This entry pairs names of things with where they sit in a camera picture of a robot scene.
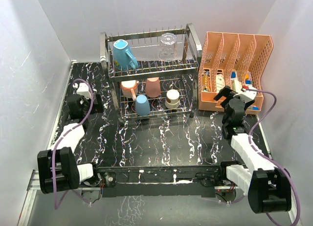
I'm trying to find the cream and brown steel cup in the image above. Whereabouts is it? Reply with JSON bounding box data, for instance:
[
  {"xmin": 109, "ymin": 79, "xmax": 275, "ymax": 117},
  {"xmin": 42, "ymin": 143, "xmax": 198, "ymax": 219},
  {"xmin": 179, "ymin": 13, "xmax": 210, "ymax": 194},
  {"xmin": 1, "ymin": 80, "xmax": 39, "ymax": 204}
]
[{"xmin": 165, "ymin": 89, "xmax": 180, "ymax": 110}]

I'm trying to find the light blue tumbler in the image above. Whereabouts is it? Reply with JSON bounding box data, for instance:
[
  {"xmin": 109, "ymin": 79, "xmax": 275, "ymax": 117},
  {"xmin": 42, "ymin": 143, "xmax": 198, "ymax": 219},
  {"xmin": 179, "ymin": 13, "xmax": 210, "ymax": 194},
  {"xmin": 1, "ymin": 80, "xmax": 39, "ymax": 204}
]
[{"xmin": 135, "ymin": 95, "xmax": 150, "ymax": 116}]

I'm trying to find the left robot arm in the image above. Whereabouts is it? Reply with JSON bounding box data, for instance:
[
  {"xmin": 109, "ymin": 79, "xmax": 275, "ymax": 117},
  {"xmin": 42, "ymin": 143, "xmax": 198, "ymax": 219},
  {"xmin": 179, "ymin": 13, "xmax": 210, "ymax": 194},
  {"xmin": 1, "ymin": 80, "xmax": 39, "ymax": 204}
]
[{"xmin": 37, "ymin": 94, "xmax": 103, "ymax": 194}]

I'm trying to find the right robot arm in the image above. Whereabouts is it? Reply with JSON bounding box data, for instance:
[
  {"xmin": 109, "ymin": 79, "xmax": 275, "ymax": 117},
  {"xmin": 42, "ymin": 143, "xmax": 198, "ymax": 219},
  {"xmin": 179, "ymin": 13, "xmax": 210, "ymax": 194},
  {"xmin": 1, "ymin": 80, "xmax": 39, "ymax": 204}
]
[{"xmin": 214, "ymin": 86, "xmax": 291, "ymax": 213}]

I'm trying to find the steel two-tier dish rack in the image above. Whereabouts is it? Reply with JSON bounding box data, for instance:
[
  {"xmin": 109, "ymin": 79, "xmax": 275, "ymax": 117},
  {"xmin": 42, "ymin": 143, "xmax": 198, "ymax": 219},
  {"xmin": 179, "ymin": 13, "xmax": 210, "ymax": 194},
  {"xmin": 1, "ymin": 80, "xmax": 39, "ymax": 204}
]
[{"xmin": 100, "ymin": 23, "xmax": 202, "ymax": 126}]

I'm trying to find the blue white box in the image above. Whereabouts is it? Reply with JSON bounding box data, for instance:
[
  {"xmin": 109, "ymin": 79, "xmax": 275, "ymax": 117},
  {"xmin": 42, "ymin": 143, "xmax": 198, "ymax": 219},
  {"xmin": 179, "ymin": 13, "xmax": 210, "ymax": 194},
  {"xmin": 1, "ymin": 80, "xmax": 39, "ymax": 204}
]
[{"xmin": 230, "ymin": 70, "xmax": 253, "ymax": 90}]

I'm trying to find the white medicine box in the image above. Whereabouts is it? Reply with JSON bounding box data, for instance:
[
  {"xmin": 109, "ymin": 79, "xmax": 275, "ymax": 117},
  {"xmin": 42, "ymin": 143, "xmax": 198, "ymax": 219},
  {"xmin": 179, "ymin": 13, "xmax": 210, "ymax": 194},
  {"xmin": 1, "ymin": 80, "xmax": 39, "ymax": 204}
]
[{"xmin": 216, "ymin": 73, "xmax": 225, "ymax": 93}]

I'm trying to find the yellow striped box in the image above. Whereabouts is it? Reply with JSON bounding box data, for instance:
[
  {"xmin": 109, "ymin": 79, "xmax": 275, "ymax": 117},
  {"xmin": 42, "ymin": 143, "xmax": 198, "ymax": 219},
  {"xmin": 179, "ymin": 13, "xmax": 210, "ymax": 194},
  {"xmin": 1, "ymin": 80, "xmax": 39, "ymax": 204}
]
[{"xmin": 201, "ymin": 69, "xmax": 211, "ymax": 92}]

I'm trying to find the orange plastic file organizer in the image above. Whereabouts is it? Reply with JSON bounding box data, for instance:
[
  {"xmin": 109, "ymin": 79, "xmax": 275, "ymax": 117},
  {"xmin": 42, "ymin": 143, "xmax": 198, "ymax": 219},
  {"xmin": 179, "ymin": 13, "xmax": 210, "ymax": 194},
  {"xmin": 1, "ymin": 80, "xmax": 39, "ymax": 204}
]
[{"xmin": 198, "ymin": 32, "xmax": 273, "ymax": 112}]

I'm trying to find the clear glass cup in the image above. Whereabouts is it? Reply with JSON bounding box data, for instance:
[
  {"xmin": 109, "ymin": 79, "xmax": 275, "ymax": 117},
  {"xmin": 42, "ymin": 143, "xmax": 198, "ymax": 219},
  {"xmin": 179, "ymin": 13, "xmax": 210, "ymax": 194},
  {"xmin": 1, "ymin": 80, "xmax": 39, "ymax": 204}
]
[{"xmin": 158, "ymin": 33, "xmax": 177, "ymax": 62}]

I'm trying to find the dusty pink tumbler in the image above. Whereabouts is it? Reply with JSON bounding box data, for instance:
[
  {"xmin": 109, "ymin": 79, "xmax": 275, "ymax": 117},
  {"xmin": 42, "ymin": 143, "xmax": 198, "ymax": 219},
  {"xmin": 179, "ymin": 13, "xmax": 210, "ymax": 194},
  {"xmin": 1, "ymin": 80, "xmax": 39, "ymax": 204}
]
[{"xmin": 145, "ymin": 77, "xmax": 161, "ymax": 98}]

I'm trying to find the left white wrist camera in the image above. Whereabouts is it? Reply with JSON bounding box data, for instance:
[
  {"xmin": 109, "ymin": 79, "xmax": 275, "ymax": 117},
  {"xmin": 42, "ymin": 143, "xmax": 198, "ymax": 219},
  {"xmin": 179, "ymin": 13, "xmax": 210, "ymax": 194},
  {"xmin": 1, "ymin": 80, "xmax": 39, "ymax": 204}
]
[{"xmin": 72, "ymin": 82, "xmax": 94, "ymax": 99}]

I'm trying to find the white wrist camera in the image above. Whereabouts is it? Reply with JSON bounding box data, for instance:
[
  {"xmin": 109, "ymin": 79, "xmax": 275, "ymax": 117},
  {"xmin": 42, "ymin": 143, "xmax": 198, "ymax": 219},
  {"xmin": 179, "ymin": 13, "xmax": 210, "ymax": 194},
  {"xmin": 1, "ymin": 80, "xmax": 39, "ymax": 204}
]
[
  {"xmin": 234, "ymin": 86, "xmax": 257, "ymax": 104},
  {"xmin": 72, "ymin": 82, "xmax": 94, "ymax": 99}
]

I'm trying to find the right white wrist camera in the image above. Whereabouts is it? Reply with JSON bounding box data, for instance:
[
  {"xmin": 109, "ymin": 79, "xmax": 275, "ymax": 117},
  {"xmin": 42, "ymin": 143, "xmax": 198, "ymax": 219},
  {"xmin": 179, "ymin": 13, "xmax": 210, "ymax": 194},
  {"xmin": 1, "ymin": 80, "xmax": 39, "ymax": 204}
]
[{"xmin": 234, "ymin": 86, "xmax": 257, "ymax": 104}]

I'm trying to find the peach handled mug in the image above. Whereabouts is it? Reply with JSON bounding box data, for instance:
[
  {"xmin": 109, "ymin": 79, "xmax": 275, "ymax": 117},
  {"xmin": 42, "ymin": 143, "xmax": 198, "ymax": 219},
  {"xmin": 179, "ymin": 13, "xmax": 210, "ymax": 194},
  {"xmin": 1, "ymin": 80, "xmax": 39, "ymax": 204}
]
[{"xmin": 121, "ymin": 80, "xmax": 138, "ymax": 101}]

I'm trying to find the blue handled mug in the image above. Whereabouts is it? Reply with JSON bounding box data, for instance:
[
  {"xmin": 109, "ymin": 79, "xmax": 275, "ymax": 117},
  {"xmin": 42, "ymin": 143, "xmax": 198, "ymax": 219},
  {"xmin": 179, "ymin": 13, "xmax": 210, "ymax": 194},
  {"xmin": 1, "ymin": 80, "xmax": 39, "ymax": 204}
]
[{"xmin": 113, "ymin": 39, "xmax": 139, "ymax": 71}]

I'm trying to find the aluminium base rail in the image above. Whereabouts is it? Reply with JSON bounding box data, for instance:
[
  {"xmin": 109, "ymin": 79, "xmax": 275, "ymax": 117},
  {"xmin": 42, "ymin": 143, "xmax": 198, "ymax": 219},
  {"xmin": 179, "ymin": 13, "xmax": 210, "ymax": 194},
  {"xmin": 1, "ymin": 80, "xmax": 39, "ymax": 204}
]
[{"xmin": 27, "ymin": 161, "xmax": 297, "ymax": 214}]

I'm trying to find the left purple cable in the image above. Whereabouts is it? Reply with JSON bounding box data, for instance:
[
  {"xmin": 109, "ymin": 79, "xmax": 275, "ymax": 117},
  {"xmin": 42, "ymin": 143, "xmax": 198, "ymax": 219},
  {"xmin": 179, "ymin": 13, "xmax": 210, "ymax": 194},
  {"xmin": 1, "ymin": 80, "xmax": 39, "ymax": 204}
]
[{"xmin": 50, "ymin": 78, "xmax": 103, "ymax": 210}]

